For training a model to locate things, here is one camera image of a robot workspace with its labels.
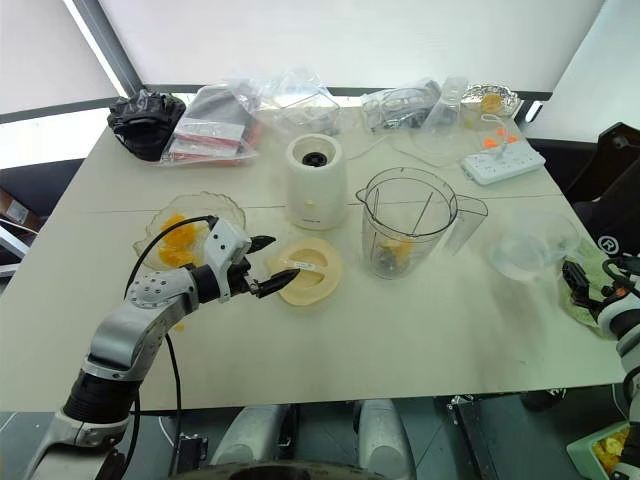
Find cream blender lid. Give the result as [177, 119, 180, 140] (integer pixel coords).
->
[263, 237, 344, 307]

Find clear bag with red packets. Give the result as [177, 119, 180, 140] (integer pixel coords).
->
[160, 82, 261, 169]

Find white blender power cord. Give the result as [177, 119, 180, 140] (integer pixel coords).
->
[344, 134, 469, 169]

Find white power strip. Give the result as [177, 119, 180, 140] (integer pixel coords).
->
[460, 148, 547, 186]

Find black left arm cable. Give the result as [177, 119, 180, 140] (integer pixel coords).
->
[117, 214, 220, 480]

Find green towel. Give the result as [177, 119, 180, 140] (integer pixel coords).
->
[558, 239, 626, 330]

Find clear measuring cup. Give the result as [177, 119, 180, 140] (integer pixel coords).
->
[488, 208, 581, 279]

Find clear bag with dark items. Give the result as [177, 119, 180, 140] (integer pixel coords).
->
[360, 77, 444, 134]

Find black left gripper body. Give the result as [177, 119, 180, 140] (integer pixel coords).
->
[219, 258, 261, 303]

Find white blender base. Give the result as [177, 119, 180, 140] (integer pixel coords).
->
[284, 133, 348, 231]

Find orange segments pile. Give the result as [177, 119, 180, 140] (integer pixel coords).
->
[158, 212, 204, 267]

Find clear plastic bottle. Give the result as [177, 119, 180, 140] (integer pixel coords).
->
[412, 77, 476, 151]

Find black metal frame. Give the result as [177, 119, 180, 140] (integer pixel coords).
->
[447, 393, 529, 480]

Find small black box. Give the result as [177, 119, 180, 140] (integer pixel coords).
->
[177, 434, 209, 472]

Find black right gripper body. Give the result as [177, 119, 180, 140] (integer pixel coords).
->
[582, 279, 614, 314]

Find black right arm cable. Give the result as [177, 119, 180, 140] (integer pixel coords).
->
[601, 257, 640, 290]

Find green waste bin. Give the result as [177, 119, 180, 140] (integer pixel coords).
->
[567, 419, 632, 480]

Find orange peels in bin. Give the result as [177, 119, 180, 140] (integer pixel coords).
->
[597, 432, 629, 472]

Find black plastic bag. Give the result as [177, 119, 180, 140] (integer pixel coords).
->
[107, 91, 187, 162]

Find clear glass bowl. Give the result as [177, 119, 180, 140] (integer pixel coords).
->
[132, 191, 247, 271]

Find clear bag with plastic container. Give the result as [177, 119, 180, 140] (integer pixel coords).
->
[249, 69, 344, 139]

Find silver robot leg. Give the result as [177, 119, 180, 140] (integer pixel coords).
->
[357, 399, 417, 479]
[209, 404, 290, 467]

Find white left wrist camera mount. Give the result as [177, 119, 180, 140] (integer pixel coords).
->
[202, 218, 253, 305]

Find clear blender jar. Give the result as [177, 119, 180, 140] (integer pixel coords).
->
[355, 167, 489, 280]

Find glass bowl far right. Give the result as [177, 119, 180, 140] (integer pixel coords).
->
[462, 83, 524, 120]

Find black chair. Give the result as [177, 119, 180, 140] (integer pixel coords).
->
[564, 121, 640, 261]

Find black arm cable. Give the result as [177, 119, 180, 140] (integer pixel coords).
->
[117, 214, 220, 480]
[601, 257, 640, 290]

